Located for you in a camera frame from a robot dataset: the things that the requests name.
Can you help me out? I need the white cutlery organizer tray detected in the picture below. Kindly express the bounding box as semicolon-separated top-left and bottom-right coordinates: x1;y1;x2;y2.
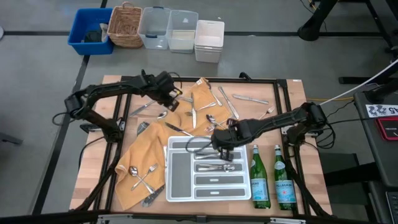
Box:
165;135;252;203

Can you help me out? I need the wicker basket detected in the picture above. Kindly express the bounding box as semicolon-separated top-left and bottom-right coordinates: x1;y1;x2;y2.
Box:
106;1;144;49

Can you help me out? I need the white plastic bin stack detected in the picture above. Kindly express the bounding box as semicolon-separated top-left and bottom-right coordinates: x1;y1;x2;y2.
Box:
193;19;226;64

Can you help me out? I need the clear plastic bin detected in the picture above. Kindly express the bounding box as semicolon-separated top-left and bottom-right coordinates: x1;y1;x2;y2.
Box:
166;9;200;54

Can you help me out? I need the black keyboard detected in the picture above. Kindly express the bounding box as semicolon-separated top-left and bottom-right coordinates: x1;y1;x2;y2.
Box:
384;190;398;224

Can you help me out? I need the thin yellow cable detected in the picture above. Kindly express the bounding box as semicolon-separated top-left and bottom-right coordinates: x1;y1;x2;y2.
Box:
306;96;355;103

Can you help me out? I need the red-edged black device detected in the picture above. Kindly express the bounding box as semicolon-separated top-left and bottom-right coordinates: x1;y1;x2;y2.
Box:
374;116;398;141

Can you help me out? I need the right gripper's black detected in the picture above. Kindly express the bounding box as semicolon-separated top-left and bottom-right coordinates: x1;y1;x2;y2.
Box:
210;119;251;162

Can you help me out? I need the black base bracket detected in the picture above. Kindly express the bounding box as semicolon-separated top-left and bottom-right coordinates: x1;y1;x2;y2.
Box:
79;123;103;134

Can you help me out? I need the clear bin with blue handles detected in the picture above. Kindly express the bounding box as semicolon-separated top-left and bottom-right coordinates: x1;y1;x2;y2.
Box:
137;6;172;50

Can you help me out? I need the black rig crossbar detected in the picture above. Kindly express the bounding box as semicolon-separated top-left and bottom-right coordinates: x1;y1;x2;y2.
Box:
0;210;374;224

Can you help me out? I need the black desk base frame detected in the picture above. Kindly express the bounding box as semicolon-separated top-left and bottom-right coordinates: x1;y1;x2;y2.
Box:
338;0;398;85

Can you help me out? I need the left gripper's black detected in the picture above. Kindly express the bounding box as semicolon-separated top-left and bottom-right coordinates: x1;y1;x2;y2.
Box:
152;71;185;113

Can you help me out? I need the black stand leg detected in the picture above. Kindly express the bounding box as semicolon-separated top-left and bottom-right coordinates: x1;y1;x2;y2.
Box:
297;0;336;42

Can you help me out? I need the green glass water bottle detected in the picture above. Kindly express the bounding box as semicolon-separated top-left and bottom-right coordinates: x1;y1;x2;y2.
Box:
272;144;298;212
249;144;272;210

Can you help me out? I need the white printed label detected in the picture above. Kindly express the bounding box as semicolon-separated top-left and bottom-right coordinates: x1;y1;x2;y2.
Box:
365;104;398;118

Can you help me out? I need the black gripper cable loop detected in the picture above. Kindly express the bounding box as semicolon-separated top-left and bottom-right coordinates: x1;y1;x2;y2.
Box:
185;136;215;154

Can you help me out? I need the silver fork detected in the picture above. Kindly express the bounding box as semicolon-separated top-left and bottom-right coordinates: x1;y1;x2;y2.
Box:
198;163;236;170
257;106;276;121
203;122;220;134
197;167;234;173
130;163;159;192

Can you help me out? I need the blue plastic bin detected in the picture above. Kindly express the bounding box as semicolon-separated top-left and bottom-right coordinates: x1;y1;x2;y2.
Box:
67;7;114;56

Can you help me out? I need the orange cloth towel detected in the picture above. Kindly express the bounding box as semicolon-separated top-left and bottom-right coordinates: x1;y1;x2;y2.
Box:
114;77;240;212

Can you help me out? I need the black item in bin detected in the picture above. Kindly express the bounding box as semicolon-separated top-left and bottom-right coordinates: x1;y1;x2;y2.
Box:
83;29;104;44

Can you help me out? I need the white cable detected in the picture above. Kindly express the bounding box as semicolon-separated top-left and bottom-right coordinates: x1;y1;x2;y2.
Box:
319;58;398;106

